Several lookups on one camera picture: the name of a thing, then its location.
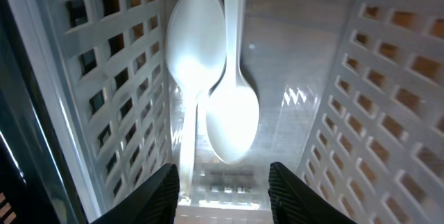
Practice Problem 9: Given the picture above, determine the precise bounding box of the clear plastic basket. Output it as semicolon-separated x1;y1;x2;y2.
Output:
11;0;443;223

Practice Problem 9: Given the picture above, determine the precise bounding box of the white spoon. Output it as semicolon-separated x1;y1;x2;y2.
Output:
206;0;259;164

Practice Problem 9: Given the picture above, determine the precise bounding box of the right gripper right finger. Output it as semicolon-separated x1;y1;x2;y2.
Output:
268;162;355;224

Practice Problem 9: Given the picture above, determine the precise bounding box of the white spoon bowl down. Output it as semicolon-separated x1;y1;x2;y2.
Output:
165;0;225;198

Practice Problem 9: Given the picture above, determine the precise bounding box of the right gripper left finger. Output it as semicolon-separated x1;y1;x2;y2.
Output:
93;163;180;224

